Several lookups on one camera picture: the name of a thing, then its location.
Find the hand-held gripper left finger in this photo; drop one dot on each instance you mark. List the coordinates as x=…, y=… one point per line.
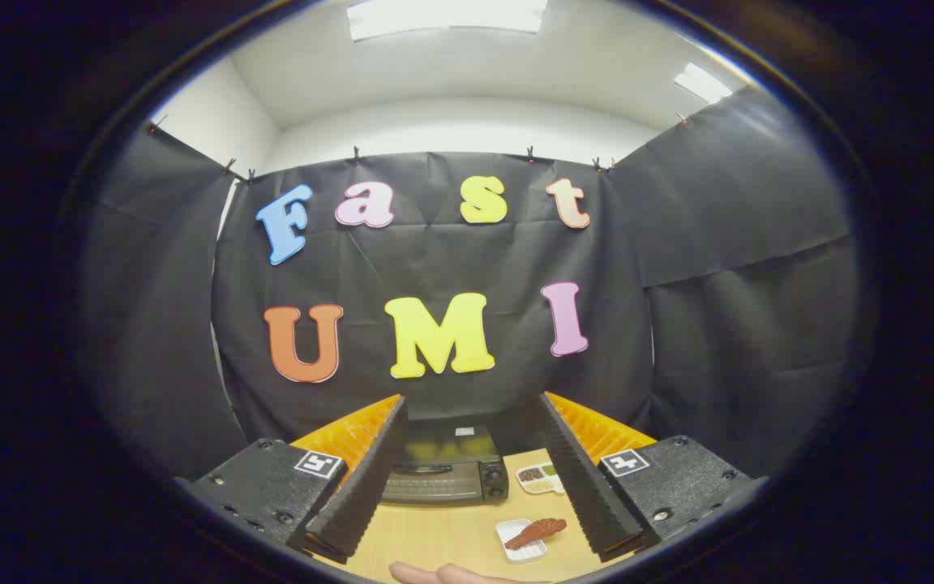
x=370, y=478

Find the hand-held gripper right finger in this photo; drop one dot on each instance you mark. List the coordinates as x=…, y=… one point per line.
x=584, y=487

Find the red-brown meat piece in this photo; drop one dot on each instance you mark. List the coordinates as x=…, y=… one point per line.
x=538, y=531

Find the black toaster oven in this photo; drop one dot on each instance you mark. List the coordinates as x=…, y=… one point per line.
x=443, y=480

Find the white divided plate with beans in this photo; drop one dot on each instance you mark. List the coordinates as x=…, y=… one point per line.
x=533, y=478

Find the small white foam tray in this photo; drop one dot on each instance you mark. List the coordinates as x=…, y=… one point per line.
x=525, y=551

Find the small ceiling light panel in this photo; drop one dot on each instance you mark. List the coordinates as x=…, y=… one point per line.
x=702, y=83

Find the large ceiling light panel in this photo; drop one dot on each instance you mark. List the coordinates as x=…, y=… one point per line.
x=447, y=16

